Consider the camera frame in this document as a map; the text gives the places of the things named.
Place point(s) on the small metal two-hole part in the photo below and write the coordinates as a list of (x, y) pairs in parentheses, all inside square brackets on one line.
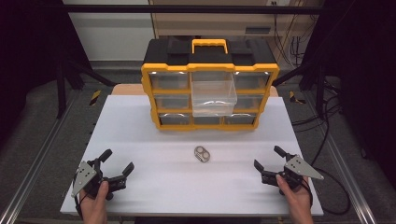
[(202, 154)]

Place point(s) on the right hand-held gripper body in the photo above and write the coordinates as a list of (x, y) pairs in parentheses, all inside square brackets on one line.
[(300, 168)]

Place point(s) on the person's left hand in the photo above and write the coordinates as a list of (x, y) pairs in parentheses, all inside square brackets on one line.
[(95, 203)]

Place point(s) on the yellow black drawer organizer cabinet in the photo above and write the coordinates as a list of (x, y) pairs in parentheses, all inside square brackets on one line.
[(168, 51)]

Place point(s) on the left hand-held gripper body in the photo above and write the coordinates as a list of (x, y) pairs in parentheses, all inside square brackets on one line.
[(84, 175)]

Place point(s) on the black metal stand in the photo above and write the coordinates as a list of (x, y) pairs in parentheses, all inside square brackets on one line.
[(61, 90), (319, 90)]

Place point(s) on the aluminium floor rail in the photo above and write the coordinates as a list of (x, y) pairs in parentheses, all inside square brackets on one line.
[(351, 180), (34, 171)]

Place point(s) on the black horizontal bar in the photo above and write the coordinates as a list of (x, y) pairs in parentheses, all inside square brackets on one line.
[(186, 9)]

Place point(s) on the beige wooden cabinet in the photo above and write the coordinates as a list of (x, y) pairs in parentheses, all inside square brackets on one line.
[(211, 25)]

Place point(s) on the person's right hand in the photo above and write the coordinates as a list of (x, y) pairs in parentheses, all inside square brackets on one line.
[(295, 199)]

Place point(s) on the white cabinet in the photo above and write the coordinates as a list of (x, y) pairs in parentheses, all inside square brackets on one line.
[(112, 34)]

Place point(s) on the yellow black tape marker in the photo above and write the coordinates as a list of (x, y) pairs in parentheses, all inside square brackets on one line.
[(95, 97), (295, 99)]

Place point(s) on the black curtain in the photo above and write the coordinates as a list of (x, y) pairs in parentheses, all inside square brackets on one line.
[(367, 77), (28, 46)]

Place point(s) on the clear plastic drawer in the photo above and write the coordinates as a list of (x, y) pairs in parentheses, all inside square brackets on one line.
[(213, 95)]

